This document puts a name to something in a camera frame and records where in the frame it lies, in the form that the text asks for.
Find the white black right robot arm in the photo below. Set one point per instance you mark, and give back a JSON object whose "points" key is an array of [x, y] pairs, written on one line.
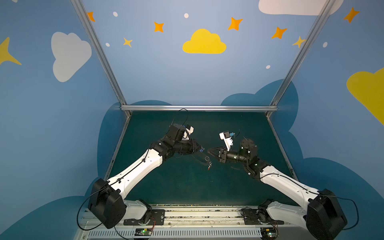
{"points": [[318, 212]]}

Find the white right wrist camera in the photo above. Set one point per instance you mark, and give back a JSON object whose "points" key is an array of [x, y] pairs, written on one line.
{"points": [[227, 138]]}

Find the grey oval keyring plate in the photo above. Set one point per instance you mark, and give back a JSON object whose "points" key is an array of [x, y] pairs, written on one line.
{"points": [[202, 158]]}

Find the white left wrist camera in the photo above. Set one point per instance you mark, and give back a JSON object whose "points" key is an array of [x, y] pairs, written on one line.
{"points": [[188, 131]]}

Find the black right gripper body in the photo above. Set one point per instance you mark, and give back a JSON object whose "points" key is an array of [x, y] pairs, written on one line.
{"points": [[223, 154]]}

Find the left controller board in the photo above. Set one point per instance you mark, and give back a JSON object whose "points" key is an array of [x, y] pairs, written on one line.
{"points": [[143, 232]]}

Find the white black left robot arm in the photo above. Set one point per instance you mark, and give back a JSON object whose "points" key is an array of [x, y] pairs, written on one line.
{"points": [[108, 198]]}

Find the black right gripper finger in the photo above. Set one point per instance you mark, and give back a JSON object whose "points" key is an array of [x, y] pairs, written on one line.
{"points": [[215, 149], [215, 154]]}

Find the aluminium frame post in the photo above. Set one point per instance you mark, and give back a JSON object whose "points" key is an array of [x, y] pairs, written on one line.
{"points": [[88, 26], [304, 49]]}

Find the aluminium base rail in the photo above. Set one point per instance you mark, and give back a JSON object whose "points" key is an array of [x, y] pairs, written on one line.
{"points": [[190, 223]]}

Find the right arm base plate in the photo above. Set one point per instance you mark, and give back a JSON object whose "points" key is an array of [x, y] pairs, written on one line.
{"points": [[258, 217]]}

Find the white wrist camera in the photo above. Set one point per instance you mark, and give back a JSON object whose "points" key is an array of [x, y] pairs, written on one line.
{"points": [[227, 138], [188, 131]]}

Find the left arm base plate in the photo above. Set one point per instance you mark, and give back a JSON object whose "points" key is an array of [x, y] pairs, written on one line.
{"points": [[157, 216]]}

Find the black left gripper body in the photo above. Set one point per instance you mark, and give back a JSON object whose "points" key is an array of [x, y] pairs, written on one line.
{"points": [[190, 145]]}

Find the aluminium frame left post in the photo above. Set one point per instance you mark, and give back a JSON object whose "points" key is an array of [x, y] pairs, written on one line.
{"points": [[88, 26]]}

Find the right controller board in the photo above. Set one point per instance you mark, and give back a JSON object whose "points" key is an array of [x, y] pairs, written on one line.
{"points": [[269, 233]]}

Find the aluminium frame right post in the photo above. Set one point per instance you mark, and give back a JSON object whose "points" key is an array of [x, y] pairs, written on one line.
{"points": [[304, 49]]}

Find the aluminium frame back rail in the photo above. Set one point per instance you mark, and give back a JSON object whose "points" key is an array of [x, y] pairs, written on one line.
{"points": [[200, 108]]}

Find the controller board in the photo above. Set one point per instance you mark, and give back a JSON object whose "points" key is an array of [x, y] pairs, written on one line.
{"points": [[269, 233], [143, 232]]}

